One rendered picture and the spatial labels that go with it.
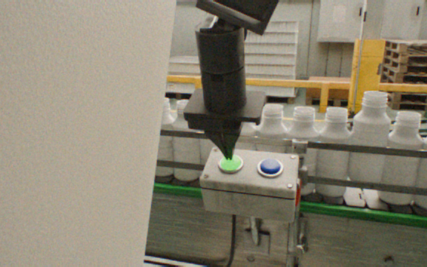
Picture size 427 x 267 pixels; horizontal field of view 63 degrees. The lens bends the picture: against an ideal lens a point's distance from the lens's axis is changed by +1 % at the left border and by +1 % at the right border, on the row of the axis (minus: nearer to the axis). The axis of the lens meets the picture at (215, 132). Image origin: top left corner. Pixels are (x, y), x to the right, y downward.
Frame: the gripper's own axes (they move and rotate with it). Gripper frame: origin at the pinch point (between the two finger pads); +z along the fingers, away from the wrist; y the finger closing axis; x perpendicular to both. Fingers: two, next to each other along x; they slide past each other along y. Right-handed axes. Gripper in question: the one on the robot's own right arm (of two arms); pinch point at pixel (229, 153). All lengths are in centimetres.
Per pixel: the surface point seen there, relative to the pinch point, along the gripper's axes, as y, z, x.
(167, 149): 17.0, 11.7, -12.6
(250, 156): -2.8, 2.2, -2.4
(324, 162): -14.5, 11.1, -12.5
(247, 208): -3.2, 7.0, 4.0
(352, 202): -20.0, 17.3, -9.2
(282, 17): 55, 219, -684
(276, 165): -7.0, 1.2, 0.3
